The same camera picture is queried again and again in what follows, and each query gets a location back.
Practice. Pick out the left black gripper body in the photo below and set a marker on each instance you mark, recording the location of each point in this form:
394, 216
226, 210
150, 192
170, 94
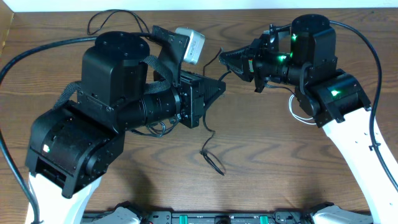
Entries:
190, 111

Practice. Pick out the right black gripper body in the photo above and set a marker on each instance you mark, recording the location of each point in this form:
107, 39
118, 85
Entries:
269, 66

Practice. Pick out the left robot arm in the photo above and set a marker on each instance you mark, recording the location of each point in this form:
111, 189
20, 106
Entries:
128, 81

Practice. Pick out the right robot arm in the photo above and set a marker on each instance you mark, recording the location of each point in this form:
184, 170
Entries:
302, 54

